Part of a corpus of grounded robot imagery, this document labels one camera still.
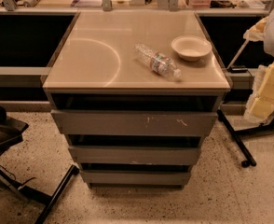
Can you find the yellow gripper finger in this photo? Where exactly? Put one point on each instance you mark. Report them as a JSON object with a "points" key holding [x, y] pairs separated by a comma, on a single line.
{"points": [[260, 104]]}

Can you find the grey bottom drawer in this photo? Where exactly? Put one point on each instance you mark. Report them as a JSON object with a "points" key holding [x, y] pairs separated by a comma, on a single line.
{"points": [[115, 178]]}

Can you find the grey drawer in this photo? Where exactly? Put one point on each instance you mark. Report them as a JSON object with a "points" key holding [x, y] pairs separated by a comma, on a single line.
{"points": [[115, 178], [135, 155], [136, 123]]}

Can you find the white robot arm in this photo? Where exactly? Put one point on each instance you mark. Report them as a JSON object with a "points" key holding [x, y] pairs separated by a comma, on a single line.
{"points": [[263, 31]]}

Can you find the grey drawer cabinet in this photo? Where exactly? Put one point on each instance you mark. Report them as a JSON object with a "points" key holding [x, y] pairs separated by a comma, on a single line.
{"points": [[97, 70]]}

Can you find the grey middle drawer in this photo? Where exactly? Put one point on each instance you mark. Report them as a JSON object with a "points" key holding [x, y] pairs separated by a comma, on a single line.
{"points": [[135, 155]]}

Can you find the grey top drawer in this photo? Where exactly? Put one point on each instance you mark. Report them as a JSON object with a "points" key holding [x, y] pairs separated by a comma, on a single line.
{"points": [[136, 123]]}

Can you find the black stand right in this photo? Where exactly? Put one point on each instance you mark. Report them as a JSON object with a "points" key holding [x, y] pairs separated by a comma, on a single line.
{"points": [[238, 134]]}

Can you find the black stand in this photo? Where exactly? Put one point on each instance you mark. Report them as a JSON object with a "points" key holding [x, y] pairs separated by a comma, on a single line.
{"points": [[11, 131], [238, 134]]}

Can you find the white pole with black base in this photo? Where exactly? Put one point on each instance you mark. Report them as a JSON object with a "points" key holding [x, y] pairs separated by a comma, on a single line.
{"points": [[243, 46]]}

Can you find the white bowl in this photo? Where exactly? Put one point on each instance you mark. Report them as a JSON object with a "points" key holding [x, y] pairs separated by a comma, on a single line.
{"points": [[191, 48]]}

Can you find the clear plastic water bottle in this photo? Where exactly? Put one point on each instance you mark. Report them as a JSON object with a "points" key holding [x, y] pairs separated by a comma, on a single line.
{"points": [[157, 61]]}

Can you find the black stand left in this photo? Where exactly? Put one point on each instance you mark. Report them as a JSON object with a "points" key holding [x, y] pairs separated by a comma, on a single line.
{"points": [[11, 131]]}

